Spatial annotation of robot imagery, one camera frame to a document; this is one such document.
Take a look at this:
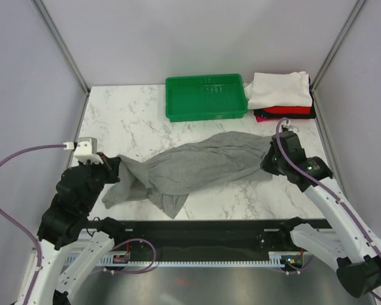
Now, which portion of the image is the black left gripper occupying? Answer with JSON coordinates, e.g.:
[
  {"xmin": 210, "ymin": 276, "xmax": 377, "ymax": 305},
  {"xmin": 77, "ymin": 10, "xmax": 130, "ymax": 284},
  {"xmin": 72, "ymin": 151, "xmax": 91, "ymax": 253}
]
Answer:
[{"xmin": 79, "ymin": 151, "xmax": 121, "ymax": 212}]

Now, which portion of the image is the grey t-shirt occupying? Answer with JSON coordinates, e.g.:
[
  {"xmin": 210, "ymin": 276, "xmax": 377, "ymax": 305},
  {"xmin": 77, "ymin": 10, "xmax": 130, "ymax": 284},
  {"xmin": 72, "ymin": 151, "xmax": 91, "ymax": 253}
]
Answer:
[{"xmin": 102, "ymin": 131, "xmax": 272, "ymax": 219}]

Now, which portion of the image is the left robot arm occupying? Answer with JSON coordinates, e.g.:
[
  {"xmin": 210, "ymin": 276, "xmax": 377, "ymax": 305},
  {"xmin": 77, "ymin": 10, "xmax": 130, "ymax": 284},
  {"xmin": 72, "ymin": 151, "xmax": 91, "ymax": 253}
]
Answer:
[{"xmin": 17, "ymin": 153, "xmax": 127, "ymax": 304}]

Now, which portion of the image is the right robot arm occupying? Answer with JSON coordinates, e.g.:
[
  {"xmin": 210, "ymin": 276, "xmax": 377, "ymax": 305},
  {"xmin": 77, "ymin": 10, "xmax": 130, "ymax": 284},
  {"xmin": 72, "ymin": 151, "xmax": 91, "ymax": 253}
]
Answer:
[{"xmin": 261, "ymin": 130, "xmax": 381, "ymax": 298}]

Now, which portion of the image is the pink folded t-shirt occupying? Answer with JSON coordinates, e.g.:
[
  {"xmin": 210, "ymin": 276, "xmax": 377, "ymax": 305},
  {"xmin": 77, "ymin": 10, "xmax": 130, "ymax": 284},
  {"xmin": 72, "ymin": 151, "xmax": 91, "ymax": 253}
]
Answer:
[{"xmin": 255, "ymin": 116, "xmax": 277, "ymax": 123}]

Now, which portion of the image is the black folded t-shirt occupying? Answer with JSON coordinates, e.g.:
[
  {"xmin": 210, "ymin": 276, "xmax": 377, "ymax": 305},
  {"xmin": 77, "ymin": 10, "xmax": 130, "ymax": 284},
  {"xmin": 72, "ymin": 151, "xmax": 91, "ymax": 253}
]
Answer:
[{"xmin": 252, "ymin": 87, "xmax": 316, "ymax": 119}]

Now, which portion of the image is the red folded t-shirt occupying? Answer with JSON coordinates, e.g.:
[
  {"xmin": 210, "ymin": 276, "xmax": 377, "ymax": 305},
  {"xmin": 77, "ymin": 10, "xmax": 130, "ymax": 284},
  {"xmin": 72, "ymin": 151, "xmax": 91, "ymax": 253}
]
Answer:
[{"xmin": 263, "ymin": 106, "xmax": 312, "ymax": 115}]

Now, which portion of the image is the white folded t-shirt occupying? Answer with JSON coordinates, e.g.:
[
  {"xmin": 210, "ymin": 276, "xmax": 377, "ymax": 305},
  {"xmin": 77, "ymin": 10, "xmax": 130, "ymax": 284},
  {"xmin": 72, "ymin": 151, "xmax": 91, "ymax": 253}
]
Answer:
[{"xmin": 244, "ymin": 71, "xmax": 312, "ymax": 110}]

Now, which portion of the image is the green plastic tray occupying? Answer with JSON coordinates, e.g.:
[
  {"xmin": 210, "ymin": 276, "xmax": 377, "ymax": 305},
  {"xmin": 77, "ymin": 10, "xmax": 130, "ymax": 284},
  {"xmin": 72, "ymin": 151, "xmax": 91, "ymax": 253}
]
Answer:
[{"xmin": 165, "ymin": 74, "xmax": 248, "ymax": 122}]

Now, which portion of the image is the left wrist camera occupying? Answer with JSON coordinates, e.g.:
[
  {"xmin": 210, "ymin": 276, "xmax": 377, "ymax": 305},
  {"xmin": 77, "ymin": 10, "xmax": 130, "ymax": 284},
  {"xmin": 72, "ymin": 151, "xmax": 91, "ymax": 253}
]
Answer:
[{"xmin": 63, "ymin": 137, "xmax": 103, "ymax": 165}]

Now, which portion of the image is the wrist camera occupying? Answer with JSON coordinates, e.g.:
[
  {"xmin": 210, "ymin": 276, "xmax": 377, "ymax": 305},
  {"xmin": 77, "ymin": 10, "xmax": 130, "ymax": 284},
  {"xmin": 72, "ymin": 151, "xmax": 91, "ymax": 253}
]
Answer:
[
  {"xmin": 281, "ymin": 123, "xmax": 299, "ymax": 133},
  {"xmin": 63, "ymin": 137, "xmax": 103, "ymax": 165}
]

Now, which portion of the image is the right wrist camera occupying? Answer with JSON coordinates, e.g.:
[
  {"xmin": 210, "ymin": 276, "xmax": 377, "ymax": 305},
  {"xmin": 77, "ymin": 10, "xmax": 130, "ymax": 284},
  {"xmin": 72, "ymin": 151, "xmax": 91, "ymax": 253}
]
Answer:
[{"xmin": 281, "ymin": 123, "xmax": 299, "ymax": 133}]

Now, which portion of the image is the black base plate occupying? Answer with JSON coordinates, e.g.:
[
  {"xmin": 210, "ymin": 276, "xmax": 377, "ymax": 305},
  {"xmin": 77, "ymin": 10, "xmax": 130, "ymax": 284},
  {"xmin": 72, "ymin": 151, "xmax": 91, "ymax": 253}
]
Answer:
[{"xmin": 112, "ymin": 217, "xmax": 331, "ymax": 261}]

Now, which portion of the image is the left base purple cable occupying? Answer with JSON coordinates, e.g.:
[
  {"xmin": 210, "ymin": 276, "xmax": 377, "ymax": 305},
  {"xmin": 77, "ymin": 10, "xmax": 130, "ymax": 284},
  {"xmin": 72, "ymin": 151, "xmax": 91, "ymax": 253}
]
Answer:
[{"xmin": 103, "ymin": 238, "xmax": 157, "ymax": 276}]

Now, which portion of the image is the white slotted cable duct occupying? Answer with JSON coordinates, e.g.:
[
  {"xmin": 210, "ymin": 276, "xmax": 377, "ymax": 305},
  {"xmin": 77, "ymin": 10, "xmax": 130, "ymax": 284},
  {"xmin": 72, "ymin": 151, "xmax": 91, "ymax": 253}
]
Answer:
[{"xmin": 66, "ymin": 252, "xmax": 288, "ymax": 267}]

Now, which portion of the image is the left aluminium frame post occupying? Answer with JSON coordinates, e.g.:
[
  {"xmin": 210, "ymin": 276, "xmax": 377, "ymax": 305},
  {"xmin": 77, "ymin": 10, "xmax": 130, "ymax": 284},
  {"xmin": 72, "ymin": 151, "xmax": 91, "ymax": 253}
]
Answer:
[{"xmin": 31, "ymin": 0, "xmax": 90, "ymax": 97}]

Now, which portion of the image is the aluminium frame post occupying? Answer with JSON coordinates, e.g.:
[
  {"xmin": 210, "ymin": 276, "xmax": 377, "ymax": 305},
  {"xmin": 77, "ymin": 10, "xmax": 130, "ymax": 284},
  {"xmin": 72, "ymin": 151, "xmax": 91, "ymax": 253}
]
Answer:
[
  {"xmin": 31, "ymin": 0, "xmax": 90, "ymax": 97},
  {"xmin": 311, "ymin": 0, "xmax": 368, "ymax": 92}
]

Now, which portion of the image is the right aluminium frame post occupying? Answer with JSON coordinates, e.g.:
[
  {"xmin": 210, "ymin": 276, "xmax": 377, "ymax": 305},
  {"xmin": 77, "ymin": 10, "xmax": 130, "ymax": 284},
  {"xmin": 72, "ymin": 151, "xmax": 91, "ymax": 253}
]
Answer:
[{"xmin": 311, "ymin": 0, "xmax": 368, "ymax": 92}]

